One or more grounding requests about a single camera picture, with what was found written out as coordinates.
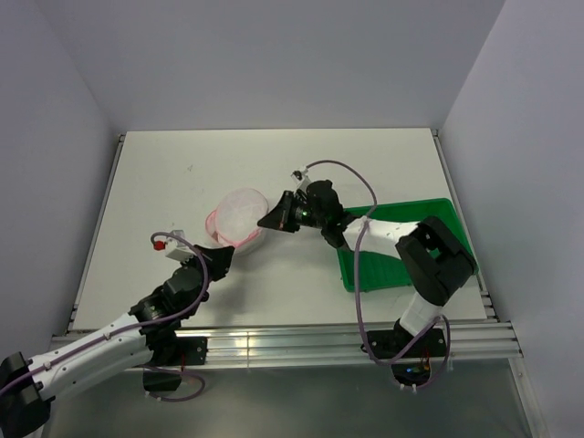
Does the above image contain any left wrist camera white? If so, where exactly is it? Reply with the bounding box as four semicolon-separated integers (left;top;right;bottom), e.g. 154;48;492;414
152;237;194;263

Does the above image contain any mesh laundry bag pink trim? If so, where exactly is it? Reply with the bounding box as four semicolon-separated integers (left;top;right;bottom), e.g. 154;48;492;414
204;188;269;256

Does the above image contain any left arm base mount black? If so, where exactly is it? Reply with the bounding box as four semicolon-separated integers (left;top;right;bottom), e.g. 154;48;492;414
142;337;208;402

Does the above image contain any green plastic tray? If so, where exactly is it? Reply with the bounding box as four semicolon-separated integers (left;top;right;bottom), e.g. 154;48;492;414
337;198;473;292

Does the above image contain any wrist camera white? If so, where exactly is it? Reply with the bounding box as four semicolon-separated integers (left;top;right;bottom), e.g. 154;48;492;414
291;166;311;194
152;237;194;263

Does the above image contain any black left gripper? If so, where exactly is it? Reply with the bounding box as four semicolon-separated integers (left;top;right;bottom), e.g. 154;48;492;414
180;244;234;317

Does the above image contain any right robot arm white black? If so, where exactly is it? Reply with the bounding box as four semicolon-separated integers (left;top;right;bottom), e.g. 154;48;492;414
257;180;478;356

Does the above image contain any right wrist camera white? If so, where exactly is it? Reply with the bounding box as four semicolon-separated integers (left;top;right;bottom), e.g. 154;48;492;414
291;166;311;194

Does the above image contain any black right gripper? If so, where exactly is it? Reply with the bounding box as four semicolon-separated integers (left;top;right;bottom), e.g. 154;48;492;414
259;190;327;232

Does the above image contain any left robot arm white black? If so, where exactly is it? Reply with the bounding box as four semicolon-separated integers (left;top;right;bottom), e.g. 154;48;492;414
1;245;235;437

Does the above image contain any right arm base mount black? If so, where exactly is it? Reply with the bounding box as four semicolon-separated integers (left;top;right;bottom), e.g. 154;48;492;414
366;324;449;390

